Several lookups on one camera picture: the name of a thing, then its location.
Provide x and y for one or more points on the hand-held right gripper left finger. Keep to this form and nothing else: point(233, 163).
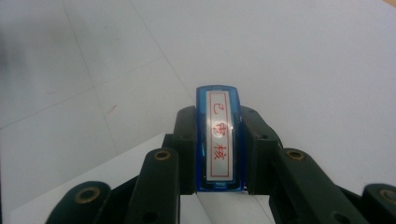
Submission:
point(185, 149)

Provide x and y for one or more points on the blue stamp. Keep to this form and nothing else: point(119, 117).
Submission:
point(219, 137)

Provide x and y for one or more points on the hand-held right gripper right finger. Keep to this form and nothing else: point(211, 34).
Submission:
point(258, 149)

